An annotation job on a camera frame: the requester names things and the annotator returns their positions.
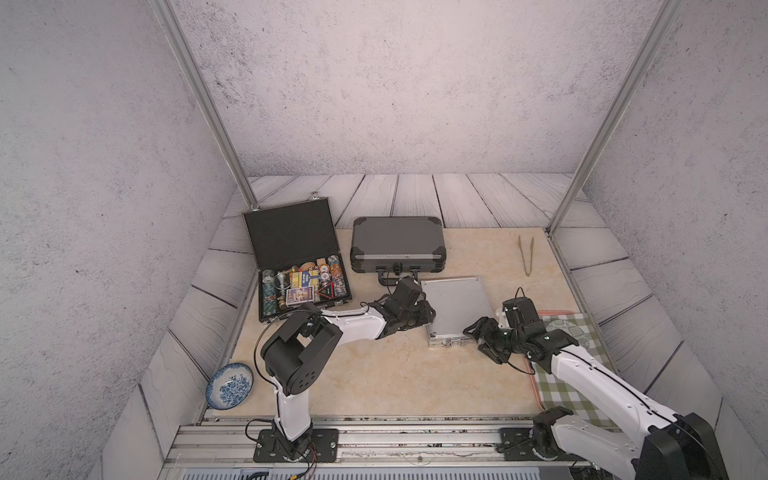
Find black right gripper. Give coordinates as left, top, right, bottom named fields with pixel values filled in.
left=462, top=315, right=525, bottom=363

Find small silver poker case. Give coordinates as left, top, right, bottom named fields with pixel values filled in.
left=421, top=276, right=493, bottom=347

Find black poker case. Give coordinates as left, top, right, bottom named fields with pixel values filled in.
left=242, top=198, right=352, bottom=322
left=350, top=216, right=447, bottom=286

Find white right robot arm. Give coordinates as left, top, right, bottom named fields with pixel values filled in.
left=463, top=297, right=728, bottom=479

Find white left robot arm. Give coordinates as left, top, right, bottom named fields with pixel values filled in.
left=260, top=277, right=436, bottom=448

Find green checkered cloth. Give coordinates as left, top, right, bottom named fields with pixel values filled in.
left=527, top=310, right=619, bottom=430

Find wooden tongs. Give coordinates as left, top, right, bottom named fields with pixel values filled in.
left=517, top=236, right=535, bottom=277

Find orange blue chip stack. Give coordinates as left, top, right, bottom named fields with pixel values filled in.
left=327, top=255, right=348, bottom=298

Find green all-in triangle button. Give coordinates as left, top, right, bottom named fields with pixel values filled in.
left=316, top=282, right=336, bottom=300

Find Texas Hold'em card box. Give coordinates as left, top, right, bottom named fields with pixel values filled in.
left=289, top=269, right=320, bottom=290

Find purple playing card box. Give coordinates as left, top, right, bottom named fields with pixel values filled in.
left=285, top=286, right=315, bottom=306

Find silver trophy cup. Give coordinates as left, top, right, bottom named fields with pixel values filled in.
left=274, top=271, right=290, bottom=296

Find blue patterned bowl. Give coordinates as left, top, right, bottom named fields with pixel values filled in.
left=206, top=362, right=254, bottom=410

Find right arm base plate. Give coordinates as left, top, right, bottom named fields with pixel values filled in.
left=495, top=427, right=583, bottom=462

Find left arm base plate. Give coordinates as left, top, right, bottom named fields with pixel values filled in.
left=253, top=426, right=339, bottom=463

